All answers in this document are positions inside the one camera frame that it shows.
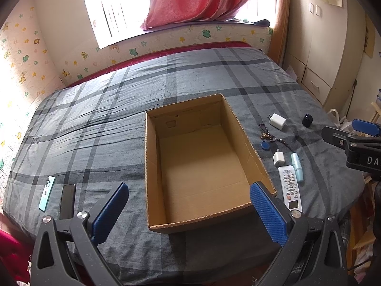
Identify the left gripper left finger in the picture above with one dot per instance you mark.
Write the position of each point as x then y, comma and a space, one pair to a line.
52, 262

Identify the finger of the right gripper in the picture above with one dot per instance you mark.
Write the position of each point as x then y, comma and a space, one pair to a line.
366, 127

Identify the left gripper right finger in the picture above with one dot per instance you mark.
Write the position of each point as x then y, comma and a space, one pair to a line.
311, 249

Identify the dark round glossy jar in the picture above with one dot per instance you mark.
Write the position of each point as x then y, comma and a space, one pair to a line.
307, 120

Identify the light teal tube bottle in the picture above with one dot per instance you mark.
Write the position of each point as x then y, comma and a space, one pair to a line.
297, 167

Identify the white air conditioner remote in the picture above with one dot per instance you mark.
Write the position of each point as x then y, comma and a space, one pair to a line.
290, 188

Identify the small white charger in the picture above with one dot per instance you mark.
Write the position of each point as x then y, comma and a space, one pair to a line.
278, 158

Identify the large white charger plug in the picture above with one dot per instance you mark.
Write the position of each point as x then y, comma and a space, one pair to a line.
277, 121

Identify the keychain with blue fob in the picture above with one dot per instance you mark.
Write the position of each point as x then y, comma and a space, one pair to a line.
266, 135

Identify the brown cardboard box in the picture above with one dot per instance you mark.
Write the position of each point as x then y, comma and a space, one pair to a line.
199, 165

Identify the white plastic bag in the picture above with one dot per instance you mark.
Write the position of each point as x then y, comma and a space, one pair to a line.
341, 123

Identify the black smartphone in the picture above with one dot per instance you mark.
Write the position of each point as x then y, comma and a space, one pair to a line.
67, 202

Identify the teal white smartphone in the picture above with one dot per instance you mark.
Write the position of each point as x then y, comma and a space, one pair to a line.
45, 196

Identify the beige wardrobe cabinet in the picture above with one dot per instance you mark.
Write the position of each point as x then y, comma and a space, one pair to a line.
325, 46

